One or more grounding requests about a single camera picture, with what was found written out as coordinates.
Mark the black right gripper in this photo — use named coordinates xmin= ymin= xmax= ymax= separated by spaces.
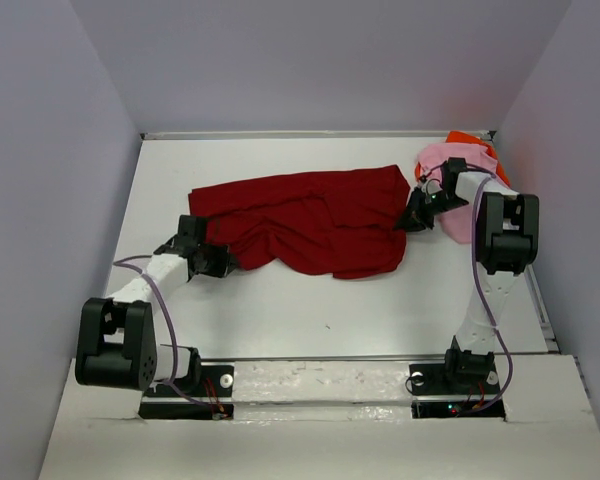
xmin=391 ymin=186 xmax=469 ymax=234

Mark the dark red t shirt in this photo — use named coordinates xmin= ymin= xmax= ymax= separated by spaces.
xmin=188 ymin=165 xmax=411 ymax=280

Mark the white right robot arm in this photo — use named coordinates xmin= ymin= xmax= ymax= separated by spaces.
xmin=395 ymin=157 xmax=539 ymax=396

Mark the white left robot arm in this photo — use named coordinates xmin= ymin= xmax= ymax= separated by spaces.
xmin=75 ymin=215 xmax=237 ymax=395

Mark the pink t shirt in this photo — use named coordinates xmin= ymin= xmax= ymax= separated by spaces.
xmin=414 ymin=141 xmax=499 ymax=246

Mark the orange t shirt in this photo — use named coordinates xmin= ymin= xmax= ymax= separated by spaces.
xmin=414 ymin=131 xmax=510 ymax=187

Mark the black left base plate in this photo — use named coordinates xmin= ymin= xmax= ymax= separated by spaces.
xmin=138 ymin=363 xmax=235 ymax=421

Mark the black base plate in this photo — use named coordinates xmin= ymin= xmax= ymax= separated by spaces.
xmin=405 ymin=363 xmax=506 ymax=420
xmin=138 ymin=363 xmax=235 ymax=421

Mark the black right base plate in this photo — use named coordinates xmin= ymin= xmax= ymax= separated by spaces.
xmin=405 ymin=363 xmax=506 ymax=420

